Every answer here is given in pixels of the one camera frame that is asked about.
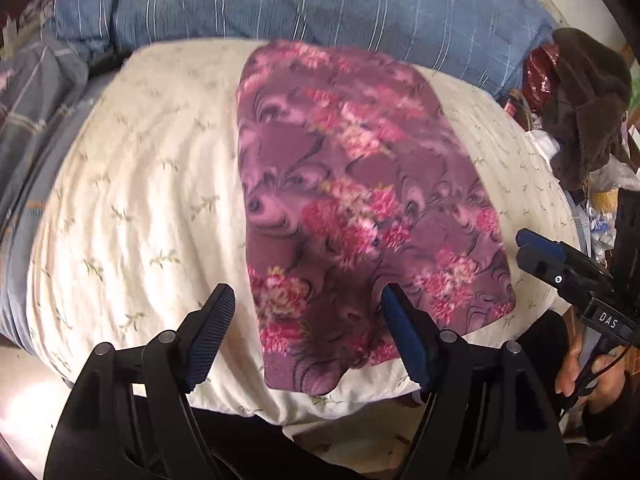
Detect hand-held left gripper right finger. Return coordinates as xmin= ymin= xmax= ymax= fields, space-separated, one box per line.
xmin=380 ymin=283 xmax=572 ymax=480

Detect person's right hand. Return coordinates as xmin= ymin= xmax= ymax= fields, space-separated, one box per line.
xmin=555 ymin=332 xmax=626 ymax=413

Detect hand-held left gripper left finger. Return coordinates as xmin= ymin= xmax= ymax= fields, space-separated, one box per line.
xmin=44 ymin=283 xmax=237 ymax=480

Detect brown fuzzy cloth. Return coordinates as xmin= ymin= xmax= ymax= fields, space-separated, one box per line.
xmin=542 ymin=27 xmax=633 ymax=191

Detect person's black pants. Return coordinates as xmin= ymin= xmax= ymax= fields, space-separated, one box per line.
xmin=192 ymin=310 xmax=571 ymax=480

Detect pile of plastic bags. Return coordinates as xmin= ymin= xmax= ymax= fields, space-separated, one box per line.
xmin=530 ymin=127 xmax=640 ymax=261

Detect person's right forearm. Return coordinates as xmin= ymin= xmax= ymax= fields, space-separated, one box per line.
xmin=582 ymin=400 xmax=640 ymax=443

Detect purple floral garment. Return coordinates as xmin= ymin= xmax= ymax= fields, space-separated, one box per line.
xmin=235 ymin=40 xmax=518 ymax=396

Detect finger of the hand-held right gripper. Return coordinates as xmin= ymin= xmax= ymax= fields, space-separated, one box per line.
xmin=516 ymin=228 xmax=606 ymax=276
xmin=516 ymin=249 xmax=613 ymax=296

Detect cream leaf-print pillow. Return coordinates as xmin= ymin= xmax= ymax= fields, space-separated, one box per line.
xmin=27 ymin=37 xmax=581 ymax=428

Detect red packet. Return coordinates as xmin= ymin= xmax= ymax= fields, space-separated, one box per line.
xmin=522 ymin=42 xmax=561 ymax=111

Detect blue plaid pillow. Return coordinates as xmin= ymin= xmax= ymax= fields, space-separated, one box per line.
xmin=50 ymin=0 xmax=561 ymax=101

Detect grey plaid cloth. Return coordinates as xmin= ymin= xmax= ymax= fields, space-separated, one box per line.
xmin=0 ymin=25 xmax=126 ymax=351

